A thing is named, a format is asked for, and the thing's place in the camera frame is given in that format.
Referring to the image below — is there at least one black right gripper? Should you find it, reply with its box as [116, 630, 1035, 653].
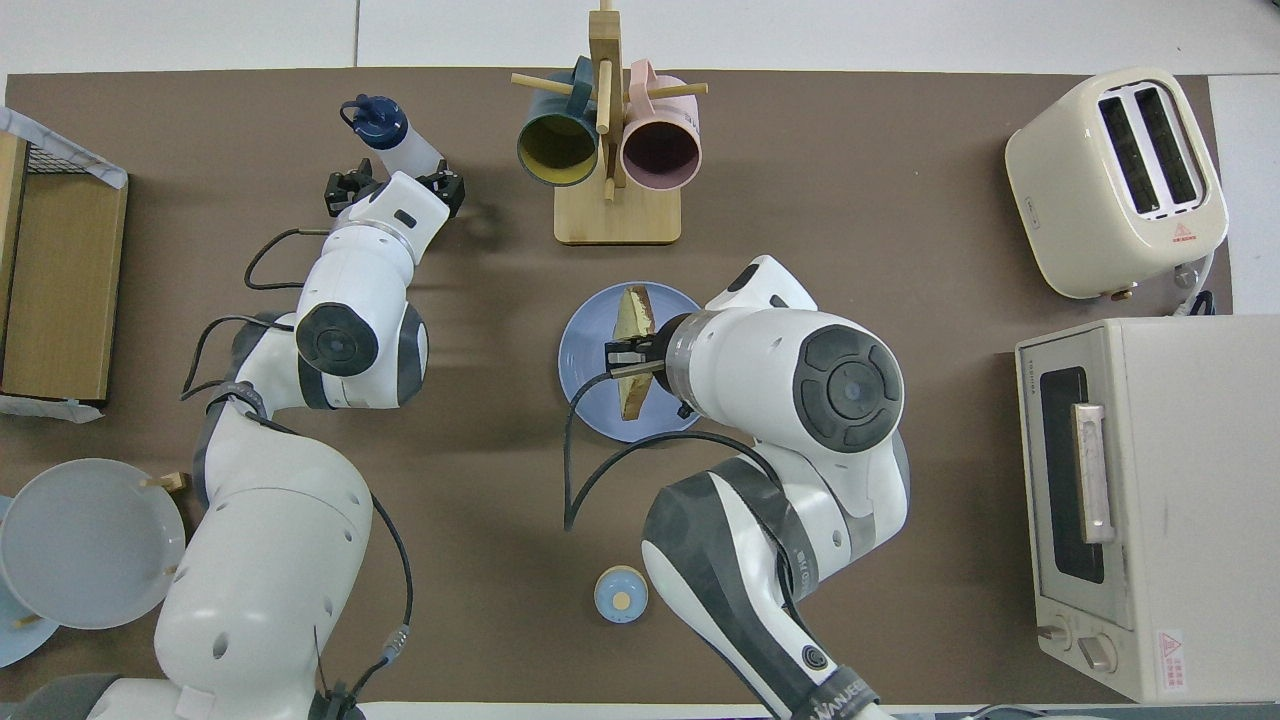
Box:
[604, 318, 695, 421]

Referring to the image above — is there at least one bread slice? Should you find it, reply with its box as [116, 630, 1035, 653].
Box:
[612, 285, 658, 421]

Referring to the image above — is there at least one squeeze bottle with blue cap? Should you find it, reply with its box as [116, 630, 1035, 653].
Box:
[339, 94, 448, 186]

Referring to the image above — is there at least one small blue seasoning jar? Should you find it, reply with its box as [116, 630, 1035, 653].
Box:
[594, 565, 649, 624]

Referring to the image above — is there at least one wooden plate rack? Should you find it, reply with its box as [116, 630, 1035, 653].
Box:
[12, 472, 188, 631]

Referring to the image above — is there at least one light grey plate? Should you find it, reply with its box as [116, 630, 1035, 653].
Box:
[0, 458, 188, 631]

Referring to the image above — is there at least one pale blue plate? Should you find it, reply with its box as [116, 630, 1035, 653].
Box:
[0, 495, 61, 669]

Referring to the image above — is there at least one dark teal mug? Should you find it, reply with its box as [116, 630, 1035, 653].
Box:
[516, 56, 601, 188]

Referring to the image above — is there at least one wooden mug rack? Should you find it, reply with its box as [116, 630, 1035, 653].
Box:
[510, 0, 709, 246]

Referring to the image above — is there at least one pink mug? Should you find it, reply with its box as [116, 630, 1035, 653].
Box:
[620, 58, 704, 193]

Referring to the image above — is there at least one brown table mat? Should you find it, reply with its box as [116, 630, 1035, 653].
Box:
[0, 68, 1216, 706]

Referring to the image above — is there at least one cream toaster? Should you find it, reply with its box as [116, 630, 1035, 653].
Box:
[1004, 67, 1230, 301]

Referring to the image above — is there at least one white toaster oven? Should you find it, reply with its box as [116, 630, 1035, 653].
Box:
[1014, 317, 1280, 704]

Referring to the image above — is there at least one black wire mesh basket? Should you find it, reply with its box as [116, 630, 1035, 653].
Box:
[25, 143, 86, 177]

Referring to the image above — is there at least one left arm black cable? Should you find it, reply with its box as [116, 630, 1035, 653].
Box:
[180, 228, 416, 720]

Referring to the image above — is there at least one white toaster power cord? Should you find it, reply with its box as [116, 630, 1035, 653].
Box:
[1172, 248, 1217, 317]

